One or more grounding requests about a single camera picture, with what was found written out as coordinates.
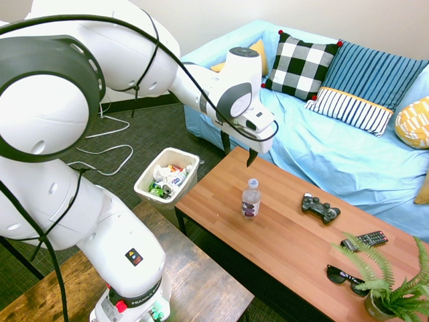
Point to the crumpled white paper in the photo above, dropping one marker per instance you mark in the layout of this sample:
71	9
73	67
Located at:
162	172

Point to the yellow white patterned bolster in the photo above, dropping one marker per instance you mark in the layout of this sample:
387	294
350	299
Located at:
414	124

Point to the potted green fern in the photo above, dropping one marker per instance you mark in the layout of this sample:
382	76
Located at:
382	302

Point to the reddish wooden coffee table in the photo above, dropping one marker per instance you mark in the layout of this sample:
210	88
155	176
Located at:
285	241

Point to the dark rustic wooden stand table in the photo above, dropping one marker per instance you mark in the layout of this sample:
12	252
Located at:
201	278

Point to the black sunglasses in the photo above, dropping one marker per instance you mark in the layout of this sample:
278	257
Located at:
338	275

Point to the black game controller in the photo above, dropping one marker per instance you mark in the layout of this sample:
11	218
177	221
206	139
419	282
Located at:
318	206

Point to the blue striped pillow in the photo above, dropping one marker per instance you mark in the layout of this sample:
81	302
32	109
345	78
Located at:
368	73

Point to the mustard yellow pillow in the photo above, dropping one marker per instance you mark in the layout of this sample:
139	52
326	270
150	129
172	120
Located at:
263	57

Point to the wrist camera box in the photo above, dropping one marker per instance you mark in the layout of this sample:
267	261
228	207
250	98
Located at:
258	115

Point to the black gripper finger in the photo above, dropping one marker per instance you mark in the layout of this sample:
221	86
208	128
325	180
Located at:
251	157
226	142

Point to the black white checked pillow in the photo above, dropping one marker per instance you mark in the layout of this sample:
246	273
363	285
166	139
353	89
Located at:
298	67

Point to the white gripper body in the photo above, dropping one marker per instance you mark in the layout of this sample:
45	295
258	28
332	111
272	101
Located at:
261	142

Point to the clear plastic bottle purple label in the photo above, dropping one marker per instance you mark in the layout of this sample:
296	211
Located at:
250	201

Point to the white trash bin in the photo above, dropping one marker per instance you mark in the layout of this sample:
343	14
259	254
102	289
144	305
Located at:
151	196

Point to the red wrapper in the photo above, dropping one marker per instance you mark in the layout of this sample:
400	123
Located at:
175	167

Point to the light blue sofa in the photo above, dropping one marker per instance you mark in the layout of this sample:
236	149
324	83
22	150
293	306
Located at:
318	151

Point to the black remote control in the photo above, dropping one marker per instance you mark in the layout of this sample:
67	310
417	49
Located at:
368	239

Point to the tan yellow pillow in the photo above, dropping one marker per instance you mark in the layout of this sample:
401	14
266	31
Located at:
425	192

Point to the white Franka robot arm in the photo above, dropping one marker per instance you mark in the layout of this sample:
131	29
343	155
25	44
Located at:
50	110

